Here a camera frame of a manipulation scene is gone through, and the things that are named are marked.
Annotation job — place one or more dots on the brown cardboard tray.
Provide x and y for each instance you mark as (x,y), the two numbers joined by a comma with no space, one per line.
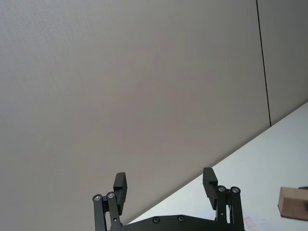
(294,204)

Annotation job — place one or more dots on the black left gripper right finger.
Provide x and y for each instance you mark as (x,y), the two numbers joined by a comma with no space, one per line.
(209,190)

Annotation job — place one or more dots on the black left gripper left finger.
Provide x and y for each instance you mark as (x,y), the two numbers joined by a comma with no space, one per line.
(119,192)

